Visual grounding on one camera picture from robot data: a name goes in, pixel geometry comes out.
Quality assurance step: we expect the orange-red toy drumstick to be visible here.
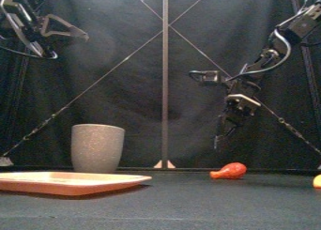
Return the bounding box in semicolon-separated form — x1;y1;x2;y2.
211;161;249;180

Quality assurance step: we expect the grey speckled cup bowl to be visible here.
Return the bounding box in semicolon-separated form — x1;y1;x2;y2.
70;123;128;174

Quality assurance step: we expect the black cloth backdrop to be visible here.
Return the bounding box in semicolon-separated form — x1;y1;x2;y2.
0;0;321;171

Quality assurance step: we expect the orange toy fruit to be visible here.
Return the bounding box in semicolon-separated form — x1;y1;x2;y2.
312;174;321;190

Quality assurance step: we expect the pink plastic tray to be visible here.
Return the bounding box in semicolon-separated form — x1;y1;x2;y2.
0;171;153;197

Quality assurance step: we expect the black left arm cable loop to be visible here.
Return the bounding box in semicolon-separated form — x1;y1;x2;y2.
0;36;59;60

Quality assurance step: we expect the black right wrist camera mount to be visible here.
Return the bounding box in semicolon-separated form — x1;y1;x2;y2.
189;69;231;87

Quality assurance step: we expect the pale post foot bracket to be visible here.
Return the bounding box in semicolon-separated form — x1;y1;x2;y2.
153;160;177;170

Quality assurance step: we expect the thin diagonal brace wire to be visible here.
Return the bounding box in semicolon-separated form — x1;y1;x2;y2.
0;0;216;158
128;0;321;156

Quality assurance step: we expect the grey vertical frame post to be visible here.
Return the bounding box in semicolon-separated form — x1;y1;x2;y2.
161;0;172;169

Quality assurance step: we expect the dark metal side frame post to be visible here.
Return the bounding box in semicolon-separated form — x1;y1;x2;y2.
290;0;321;138

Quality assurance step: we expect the pale corner frame bracket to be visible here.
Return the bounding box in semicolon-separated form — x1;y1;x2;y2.
0;156;15;168

